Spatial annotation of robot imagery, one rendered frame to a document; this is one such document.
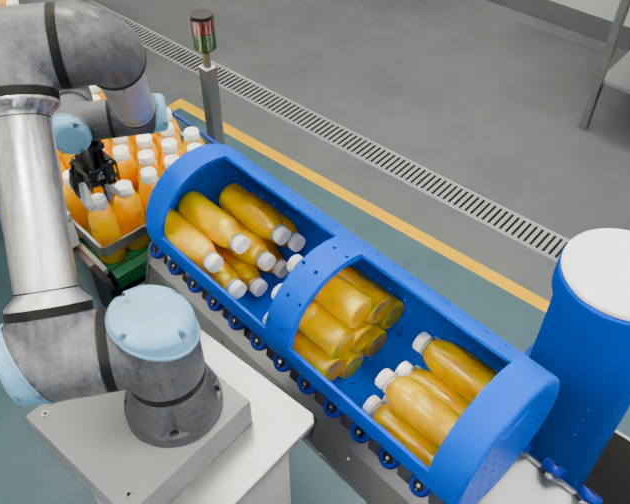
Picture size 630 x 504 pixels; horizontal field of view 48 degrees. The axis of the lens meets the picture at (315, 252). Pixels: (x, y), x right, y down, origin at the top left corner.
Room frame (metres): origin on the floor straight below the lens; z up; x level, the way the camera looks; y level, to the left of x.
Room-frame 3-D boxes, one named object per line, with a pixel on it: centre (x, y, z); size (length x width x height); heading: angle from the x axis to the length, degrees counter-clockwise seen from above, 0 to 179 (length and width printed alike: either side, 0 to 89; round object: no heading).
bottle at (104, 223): (1.23, 0.50, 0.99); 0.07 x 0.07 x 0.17
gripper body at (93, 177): (1.21, 0.48, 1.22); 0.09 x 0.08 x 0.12; 44
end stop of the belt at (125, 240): (1.32, 0.36, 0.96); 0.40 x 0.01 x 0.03; 134
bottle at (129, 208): (1.28, 0.45, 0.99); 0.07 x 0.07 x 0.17
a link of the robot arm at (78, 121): (1.12, 0.45, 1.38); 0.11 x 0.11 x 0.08; 12
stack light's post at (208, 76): (1.78, 0.31, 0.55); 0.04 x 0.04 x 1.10; 44
